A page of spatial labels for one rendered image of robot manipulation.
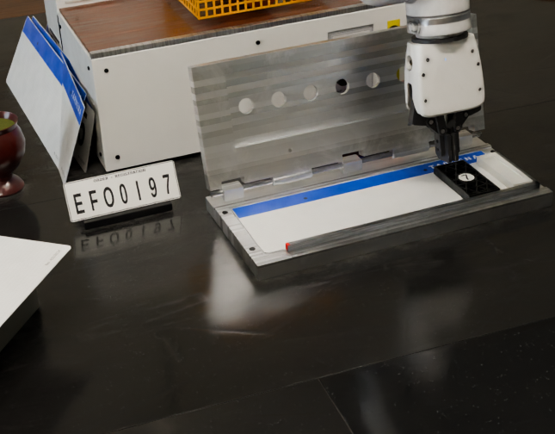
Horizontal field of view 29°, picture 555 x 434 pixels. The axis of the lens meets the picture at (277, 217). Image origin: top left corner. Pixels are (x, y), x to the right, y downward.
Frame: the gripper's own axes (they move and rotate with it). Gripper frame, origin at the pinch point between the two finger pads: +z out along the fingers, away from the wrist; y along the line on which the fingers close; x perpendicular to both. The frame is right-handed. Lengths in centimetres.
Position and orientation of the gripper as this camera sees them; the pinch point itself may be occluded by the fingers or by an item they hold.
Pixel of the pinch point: (447, 145)
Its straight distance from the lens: 150.9
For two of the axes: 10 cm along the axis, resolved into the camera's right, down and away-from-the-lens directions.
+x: -3.6, -2.6, 9.0
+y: 9.3, -2.2, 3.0
